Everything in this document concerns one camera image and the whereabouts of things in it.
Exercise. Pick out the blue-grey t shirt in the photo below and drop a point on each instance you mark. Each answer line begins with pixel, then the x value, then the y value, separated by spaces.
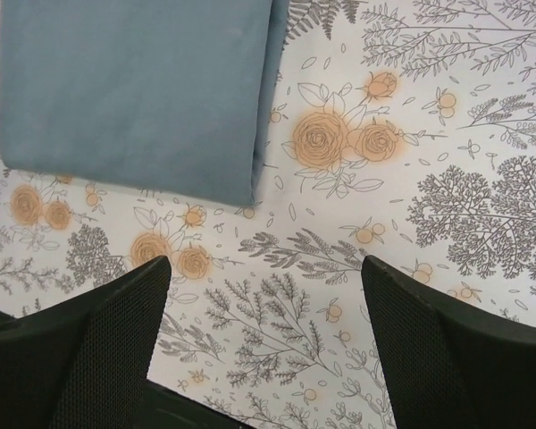
pixel 162 95

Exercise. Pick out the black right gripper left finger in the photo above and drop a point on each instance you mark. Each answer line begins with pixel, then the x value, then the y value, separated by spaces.
pixel 83 363

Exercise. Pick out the floral table mat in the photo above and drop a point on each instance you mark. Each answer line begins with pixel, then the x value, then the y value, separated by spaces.
pixel 400 129

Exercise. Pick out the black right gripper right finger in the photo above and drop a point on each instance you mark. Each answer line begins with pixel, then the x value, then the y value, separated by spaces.
pixel 448 364

